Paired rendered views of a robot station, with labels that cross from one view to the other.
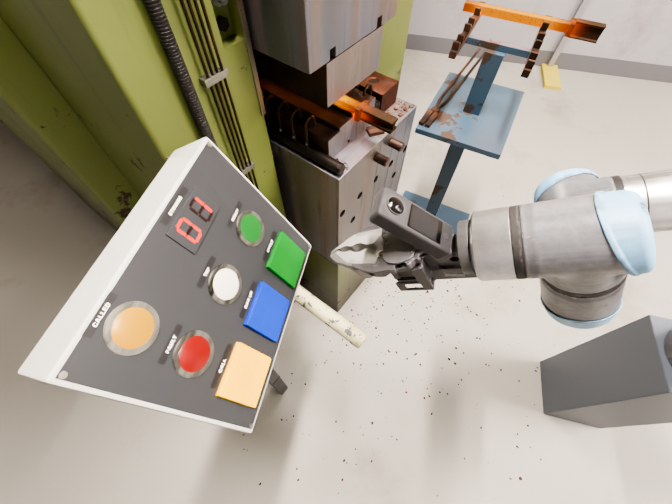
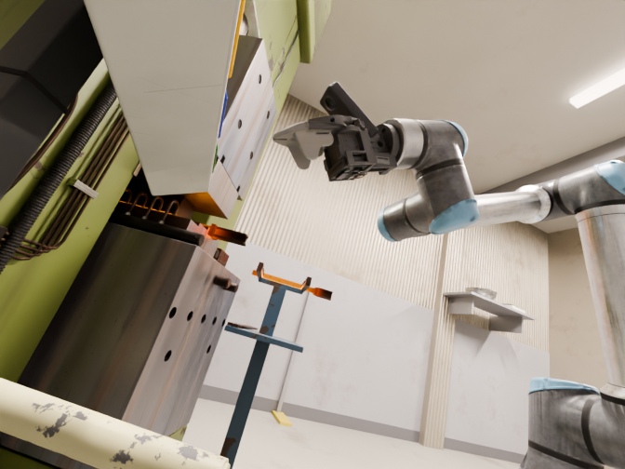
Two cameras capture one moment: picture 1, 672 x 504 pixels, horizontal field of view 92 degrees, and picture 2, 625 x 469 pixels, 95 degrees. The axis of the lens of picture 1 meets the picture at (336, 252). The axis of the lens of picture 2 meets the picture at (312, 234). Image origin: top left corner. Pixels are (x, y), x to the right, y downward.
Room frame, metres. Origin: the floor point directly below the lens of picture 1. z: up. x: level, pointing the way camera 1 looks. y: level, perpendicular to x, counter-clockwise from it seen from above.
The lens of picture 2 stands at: (-0.10, 0.11, 0.79)
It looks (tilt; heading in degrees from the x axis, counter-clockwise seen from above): 19 degrees up; 329
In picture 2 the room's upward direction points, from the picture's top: 16 degrees clockwise
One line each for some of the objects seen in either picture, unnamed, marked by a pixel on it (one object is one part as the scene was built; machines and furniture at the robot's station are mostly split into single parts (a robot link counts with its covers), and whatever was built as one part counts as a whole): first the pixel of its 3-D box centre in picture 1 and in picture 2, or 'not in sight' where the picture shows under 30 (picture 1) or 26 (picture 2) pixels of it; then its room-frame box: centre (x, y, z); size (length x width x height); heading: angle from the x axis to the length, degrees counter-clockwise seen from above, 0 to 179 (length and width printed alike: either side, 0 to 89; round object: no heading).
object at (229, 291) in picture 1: (225, 284); not in sight; (0.20, 0.16, 1.09); 0.05 x 0.03 x 0.04; 142
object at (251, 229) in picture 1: (250, 228); not in sight; (0.30, 0.13, 1.09); 0.05 x 0.03 x 0.04; 142
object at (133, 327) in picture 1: (133, 327); not in sight; (0.11, 0.22, 1.16); 0.05 x 0.03 x 0.04; 142
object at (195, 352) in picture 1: (194, 353); not in sight; (0.10, 0.18, 1.09); 0.05 x 0.03 x 0.04; 142
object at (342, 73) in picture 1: (284, 36); (159, 176); (0.84, 0.12, 1.12); 0.42 x 0.20 x 0.10; 52
